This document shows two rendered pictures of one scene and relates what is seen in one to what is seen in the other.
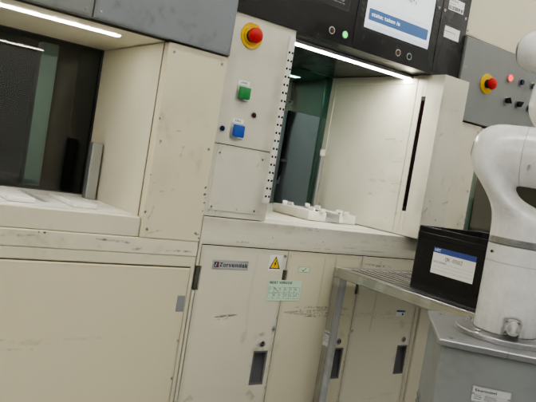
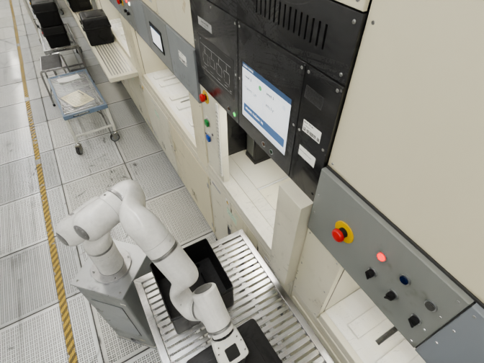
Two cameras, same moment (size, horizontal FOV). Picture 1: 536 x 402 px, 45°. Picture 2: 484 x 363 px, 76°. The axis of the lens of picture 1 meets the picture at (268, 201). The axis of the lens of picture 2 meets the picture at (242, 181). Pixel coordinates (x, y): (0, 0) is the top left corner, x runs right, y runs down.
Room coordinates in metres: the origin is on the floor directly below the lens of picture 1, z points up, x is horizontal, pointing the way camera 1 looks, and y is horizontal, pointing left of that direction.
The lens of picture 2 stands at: (2.01, -1.21, 2.15)
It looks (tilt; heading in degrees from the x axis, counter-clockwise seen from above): 46 degrees down; 96
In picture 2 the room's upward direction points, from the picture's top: straight up
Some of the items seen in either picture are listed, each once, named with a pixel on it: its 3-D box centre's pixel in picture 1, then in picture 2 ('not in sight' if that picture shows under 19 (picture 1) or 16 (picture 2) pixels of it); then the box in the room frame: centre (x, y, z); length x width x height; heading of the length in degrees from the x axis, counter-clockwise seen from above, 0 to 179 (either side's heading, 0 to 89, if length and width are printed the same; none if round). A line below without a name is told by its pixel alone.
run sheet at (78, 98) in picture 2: not in sight; (77, 98); (0.06, 1.41, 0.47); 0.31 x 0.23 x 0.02; 147
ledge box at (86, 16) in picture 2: not in sight; (96, 27); (0.15, 2.04, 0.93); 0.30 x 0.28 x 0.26; 123
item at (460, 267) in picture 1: (486, 268); (192, 284); (1.73, -0.61, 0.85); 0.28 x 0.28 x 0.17; 35
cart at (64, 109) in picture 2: not in sight; (84, 108); (-0.03, 1.58, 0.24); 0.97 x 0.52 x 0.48; 128
